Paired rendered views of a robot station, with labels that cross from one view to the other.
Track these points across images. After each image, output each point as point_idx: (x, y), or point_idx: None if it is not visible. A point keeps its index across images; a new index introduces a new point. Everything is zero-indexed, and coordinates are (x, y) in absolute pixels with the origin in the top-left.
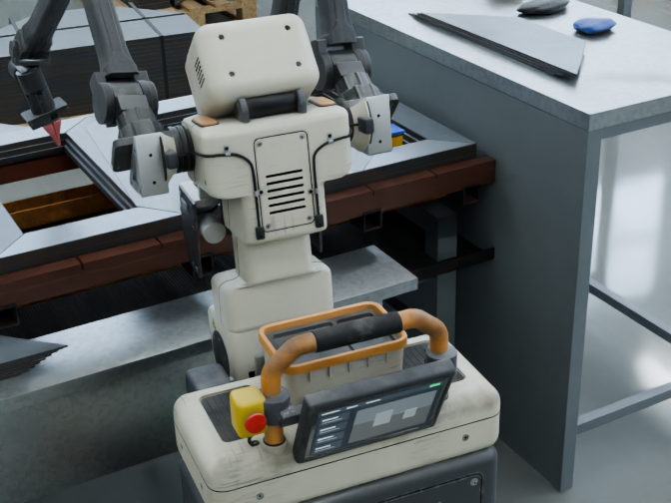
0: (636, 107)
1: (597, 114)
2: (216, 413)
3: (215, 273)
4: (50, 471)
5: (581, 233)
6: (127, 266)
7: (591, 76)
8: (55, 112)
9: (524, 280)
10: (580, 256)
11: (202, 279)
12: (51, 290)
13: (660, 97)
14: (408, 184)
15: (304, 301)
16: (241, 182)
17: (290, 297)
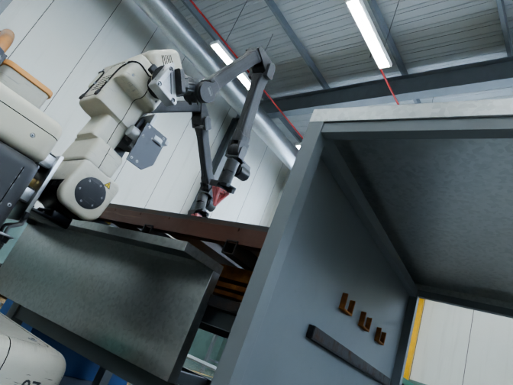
0: (363, 109)
1: (321, 110)
2: None
3: None
4: (37, 296)
5: (277, 209)
6: (126, 217)
7: (401, 156)
8: (198, 211)
9: (283, 325)
10: (269, 234)
11: None
12: (102, 215)
13: (395, 105)
14: (262, 233)
15: (81, 150)
16: (95, 80)
17: (80, 147)
